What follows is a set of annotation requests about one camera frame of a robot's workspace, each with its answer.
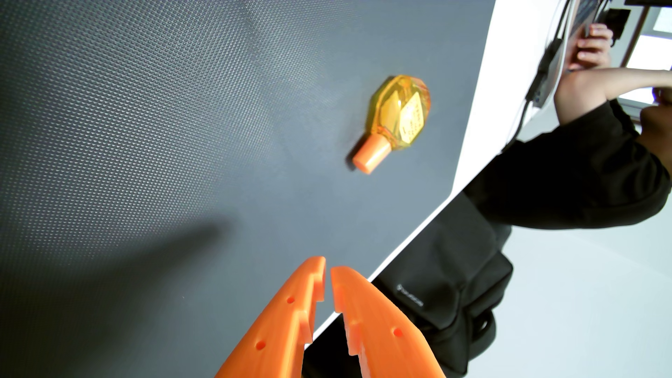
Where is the black cable with adapter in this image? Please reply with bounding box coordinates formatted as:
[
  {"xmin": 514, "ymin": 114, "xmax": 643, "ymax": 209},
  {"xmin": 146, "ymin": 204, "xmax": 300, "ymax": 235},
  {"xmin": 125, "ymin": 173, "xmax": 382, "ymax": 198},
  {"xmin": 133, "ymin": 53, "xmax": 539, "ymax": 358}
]
[{"xmin": 501, "ymin": 0, "xmax": 576, "ymax": 153}]

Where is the person's hand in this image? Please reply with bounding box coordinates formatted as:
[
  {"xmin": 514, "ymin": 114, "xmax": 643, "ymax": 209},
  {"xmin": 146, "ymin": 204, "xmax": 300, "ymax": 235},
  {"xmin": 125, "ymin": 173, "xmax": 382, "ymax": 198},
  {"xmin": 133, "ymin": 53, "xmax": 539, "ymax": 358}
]
[{"xmin": 566, "ymin": 23, "xmax": 614, "ymax": 72}]

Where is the dark grey textured mat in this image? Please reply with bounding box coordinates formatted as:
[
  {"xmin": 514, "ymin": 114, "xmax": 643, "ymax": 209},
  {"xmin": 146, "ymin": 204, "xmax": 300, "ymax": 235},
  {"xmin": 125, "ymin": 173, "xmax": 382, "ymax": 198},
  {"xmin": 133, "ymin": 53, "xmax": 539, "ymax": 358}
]
[{"xmin": 0, "ymin": 0, "xmax": 497, "ymax": 378}]

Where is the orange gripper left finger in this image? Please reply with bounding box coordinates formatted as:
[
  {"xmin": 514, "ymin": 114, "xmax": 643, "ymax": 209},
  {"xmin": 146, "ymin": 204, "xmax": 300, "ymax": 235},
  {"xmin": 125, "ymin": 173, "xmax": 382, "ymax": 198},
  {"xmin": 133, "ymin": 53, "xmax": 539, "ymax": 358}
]
[{"xmin": 214, "ymin": 256, "xmax": 327, "ymax": 378}]

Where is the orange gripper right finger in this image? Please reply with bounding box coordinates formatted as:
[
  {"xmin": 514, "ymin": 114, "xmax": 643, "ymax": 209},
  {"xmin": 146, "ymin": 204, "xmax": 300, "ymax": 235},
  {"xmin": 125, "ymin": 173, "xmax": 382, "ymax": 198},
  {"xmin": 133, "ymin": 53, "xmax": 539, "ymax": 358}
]
[{"xmin": 330, "ymin": 266, "xmax": 447, "ymax": 378}]

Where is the person's arm in black sleeve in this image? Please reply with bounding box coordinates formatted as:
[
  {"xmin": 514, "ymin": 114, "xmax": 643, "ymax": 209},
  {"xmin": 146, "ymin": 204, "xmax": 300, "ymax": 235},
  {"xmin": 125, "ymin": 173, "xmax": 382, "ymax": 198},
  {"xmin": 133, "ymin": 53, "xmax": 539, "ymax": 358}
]
[{"xmin": 464, "ymin": 67, "xmax": 672, "ymax": 231}]

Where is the yellow eyedrop bottle orange cap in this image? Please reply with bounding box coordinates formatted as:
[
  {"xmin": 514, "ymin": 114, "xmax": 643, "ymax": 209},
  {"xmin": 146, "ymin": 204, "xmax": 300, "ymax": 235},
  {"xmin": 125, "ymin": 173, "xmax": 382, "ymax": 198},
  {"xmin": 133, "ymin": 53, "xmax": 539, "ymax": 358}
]
[{"xmin": 351, "ymin": 74, "xmax": 432, "ymax": 175}]

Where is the black fabric bag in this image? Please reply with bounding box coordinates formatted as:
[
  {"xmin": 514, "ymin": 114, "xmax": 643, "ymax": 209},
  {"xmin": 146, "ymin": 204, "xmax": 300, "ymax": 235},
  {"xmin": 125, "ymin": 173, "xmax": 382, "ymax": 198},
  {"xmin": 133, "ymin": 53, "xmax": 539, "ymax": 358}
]
[{"xmin": 302, "ymin": 191, "xmax": 515, "ymax": 378}]

